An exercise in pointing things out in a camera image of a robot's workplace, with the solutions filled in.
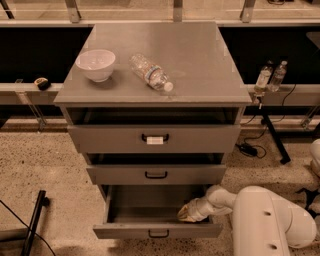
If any white ceramic bowl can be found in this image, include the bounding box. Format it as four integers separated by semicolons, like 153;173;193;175
75;49;116;82

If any white trouser leg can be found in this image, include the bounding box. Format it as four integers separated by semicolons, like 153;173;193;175
310;139;320;177

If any grey drawer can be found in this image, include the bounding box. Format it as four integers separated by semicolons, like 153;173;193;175
68;125;240;153
87;164;226;185
93;185;222;239

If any grey middle drawer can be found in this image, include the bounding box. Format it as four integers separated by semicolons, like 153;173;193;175
87;164;226;185

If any right standing water bottle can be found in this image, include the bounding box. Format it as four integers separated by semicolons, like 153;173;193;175
268;60;288;92

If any standing water bottle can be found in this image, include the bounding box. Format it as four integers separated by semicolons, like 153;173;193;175
268;60;288;92
254;61;273;93

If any black power adapter with cable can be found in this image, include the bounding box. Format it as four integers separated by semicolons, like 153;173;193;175
236;130;267;159

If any clear plastic water bottle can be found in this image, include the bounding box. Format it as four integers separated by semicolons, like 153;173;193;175
129;53;174;92

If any grey top drawer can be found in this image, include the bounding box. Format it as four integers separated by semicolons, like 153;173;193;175
68;125;240;153

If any black stand leg left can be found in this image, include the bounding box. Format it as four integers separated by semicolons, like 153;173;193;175
20;190;50;256

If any small black yellow object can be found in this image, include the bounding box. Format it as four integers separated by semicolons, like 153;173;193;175
34;77;51;91

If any black cable on floor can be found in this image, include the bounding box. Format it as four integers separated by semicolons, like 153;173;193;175
0;199;58;256

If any grey drawer cabinet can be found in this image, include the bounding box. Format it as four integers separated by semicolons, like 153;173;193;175
55;22;250;210

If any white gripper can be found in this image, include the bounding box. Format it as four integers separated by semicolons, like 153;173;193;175
177;198;219;223

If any black grabber tool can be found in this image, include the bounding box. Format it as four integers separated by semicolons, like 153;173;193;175
297;188;320;218

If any left standing water bottle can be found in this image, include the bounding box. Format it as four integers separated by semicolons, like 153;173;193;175
254;61;273;93

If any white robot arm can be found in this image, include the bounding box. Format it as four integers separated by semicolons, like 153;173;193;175
177;185;317;256

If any black tripod leg right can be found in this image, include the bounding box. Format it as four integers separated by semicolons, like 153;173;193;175
260;109;291;165

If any grey bottom drawer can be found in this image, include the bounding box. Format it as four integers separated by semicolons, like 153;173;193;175
93;185;222;239

